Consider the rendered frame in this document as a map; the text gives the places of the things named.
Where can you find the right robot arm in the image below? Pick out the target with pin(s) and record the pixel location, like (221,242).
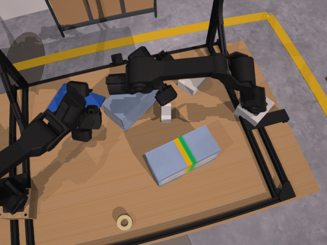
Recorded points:
(38,138)

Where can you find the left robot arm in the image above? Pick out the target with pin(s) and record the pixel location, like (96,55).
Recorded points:
(145,74)

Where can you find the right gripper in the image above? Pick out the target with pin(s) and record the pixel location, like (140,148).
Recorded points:
(81,88)

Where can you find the beige roll of masking tape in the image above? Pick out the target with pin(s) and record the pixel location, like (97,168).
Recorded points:
(119,222)

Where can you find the white rectangular block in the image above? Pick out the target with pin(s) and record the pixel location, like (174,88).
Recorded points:
(166,113)

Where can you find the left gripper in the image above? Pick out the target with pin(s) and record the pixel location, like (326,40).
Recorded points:
(167,93)

